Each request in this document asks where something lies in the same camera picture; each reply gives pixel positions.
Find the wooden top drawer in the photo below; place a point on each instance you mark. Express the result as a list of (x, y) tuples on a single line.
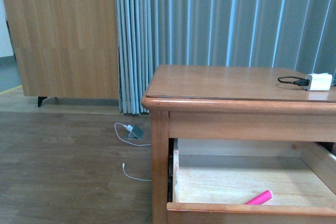
[(211, 180)]

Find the white charger plug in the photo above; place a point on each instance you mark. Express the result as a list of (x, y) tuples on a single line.
[(129, 128)]

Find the light wooden cabinet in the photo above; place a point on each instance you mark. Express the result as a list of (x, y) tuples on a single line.
[(65, 48)]

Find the white power adapter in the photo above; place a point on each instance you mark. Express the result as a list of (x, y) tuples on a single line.
[(319, 82)]

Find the grey-green pleated curtain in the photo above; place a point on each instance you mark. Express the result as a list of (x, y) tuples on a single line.
[(293, 34)]

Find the wooden nightstand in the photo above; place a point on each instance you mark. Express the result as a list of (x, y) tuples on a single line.
[(228, 103)]

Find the pink marker with clear cap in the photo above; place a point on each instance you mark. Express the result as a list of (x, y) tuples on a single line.
[(261, 198)]

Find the open metal floor socket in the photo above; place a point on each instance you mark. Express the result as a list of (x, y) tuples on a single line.
[(136, 134)]

